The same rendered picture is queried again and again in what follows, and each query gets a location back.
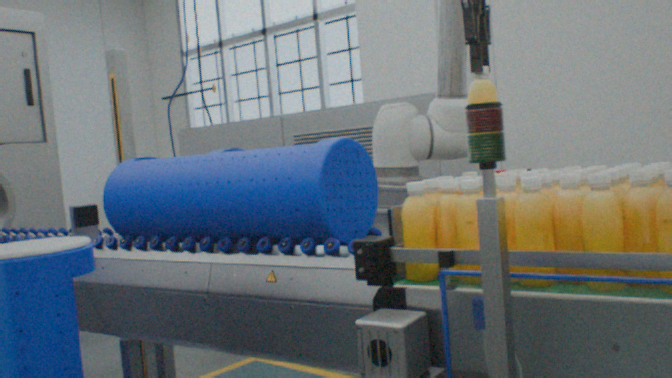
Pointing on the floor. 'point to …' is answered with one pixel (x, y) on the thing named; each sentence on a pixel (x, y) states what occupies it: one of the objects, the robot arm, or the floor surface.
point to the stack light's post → (496, 287)
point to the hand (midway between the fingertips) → (479, 59)
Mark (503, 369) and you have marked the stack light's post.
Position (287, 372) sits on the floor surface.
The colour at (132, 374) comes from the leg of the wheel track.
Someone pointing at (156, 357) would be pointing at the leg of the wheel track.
